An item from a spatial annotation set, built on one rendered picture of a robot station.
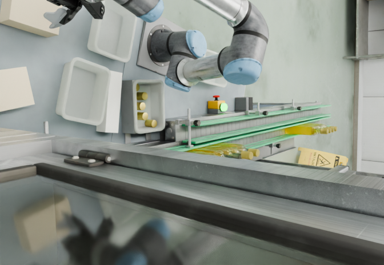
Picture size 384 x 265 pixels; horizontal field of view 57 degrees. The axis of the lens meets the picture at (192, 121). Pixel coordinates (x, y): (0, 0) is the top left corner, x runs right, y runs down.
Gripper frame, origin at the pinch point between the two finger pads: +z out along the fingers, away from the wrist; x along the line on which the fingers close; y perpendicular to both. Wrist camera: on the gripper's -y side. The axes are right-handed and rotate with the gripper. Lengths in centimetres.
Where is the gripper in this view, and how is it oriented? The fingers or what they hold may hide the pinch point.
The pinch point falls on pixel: (56, 5)
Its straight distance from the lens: 119.2
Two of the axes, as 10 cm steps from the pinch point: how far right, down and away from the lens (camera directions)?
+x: -1.5, 9.8, -1.2
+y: -6.3, -1.9, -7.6
